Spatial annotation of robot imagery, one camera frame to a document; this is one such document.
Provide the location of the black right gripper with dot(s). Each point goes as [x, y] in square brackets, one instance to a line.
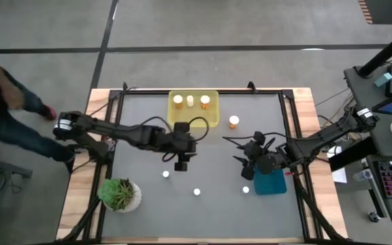
[254, 149]

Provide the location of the dark grey side desk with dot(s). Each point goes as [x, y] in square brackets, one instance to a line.
[362, 102]

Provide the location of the white paper sheet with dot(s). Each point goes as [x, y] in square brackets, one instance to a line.
[339, 176]

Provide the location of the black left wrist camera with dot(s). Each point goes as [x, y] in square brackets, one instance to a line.
[181, 166]

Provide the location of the small teal box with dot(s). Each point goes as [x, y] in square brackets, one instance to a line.
[383, 80]

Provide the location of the black caster wheel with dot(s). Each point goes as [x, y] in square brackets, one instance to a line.
[373, 217]

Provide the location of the blue plastic bin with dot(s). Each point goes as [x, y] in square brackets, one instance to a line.
[271, 185]

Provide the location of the grey table mat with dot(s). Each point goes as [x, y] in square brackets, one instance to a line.
[216, 214]

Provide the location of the clear bottle white cap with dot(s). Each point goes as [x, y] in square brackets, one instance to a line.
[190, 100]

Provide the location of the green succulent plant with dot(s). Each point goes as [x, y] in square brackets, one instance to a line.
[117, 194]

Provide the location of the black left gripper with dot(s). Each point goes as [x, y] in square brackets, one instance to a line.
[179, 143]

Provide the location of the small potted green plant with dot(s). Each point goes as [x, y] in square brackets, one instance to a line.
[136, 200]

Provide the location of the black aluminium rig frame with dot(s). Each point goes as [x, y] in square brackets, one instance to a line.
[250, 92]

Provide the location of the striped edge floor mat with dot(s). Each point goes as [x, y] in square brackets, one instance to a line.
[384, 10]

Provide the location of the small bottle white cap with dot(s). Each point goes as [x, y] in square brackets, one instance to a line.
[165, 174]
[245, 190]
[196, 192]

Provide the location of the orange bottle white cap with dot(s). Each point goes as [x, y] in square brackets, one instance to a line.
[178, 100]
[233, 120]
[205, 100]

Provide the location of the clear plastic cup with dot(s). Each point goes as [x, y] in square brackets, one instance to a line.
[362, 175]

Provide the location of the black diagonal pole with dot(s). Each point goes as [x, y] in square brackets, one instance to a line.
[386, 51]

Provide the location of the yellow translucent plastic bin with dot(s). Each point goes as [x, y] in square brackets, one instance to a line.
[213, 115]

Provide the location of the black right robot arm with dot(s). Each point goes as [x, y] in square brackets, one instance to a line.
[318, 139]

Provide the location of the black desk support bar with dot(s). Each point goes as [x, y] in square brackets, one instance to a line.
[352, 157]

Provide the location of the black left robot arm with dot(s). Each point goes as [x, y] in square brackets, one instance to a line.
[114, 130]

